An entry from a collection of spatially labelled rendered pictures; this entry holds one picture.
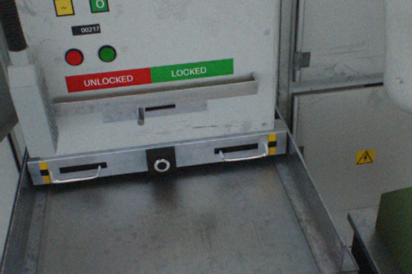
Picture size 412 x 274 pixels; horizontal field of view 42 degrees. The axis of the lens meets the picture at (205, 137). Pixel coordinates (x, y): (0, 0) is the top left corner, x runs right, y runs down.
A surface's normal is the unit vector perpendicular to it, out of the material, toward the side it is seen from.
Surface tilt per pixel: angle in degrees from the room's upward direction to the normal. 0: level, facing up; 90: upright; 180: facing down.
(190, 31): 90
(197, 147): 90
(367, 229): 0
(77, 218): 0
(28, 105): 90
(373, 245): 0
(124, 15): 90
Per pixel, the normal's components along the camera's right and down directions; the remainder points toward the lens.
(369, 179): 0.15, 0.56
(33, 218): -0.05, -0.82
